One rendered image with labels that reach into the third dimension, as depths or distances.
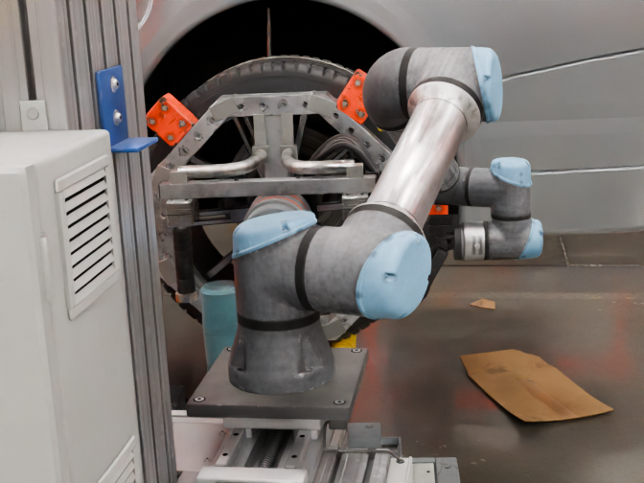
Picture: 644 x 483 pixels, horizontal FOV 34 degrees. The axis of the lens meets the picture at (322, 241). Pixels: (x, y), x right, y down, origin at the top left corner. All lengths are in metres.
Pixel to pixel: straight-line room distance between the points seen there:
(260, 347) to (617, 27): 1.32
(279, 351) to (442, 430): 1.86
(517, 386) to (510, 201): 1.62
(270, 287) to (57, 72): 0.47
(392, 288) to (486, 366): 2.37
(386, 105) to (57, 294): 0.87
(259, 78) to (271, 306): 0.95
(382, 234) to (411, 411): 2.05
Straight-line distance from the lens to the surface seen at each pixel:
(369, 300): 1.34
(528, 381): 3.59
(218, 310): 2.19
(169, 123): 2.24
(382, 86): 1.68
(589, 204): 2.51
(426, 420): 3.32
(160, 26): 2.45
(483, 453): 3.12
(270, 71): 2.28
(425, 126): 1.55
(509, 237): 2.01
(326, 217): 2.58
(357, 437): 2.69
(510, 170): 1.99
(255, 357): 1.44
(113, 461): 1.09
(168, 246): 2.30
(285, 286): 1.39
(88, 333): 1.01
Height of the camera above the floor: 1.38
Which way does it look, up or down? 15 degrees down
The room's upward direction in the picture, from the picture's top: 3 degrees counter-clockwise
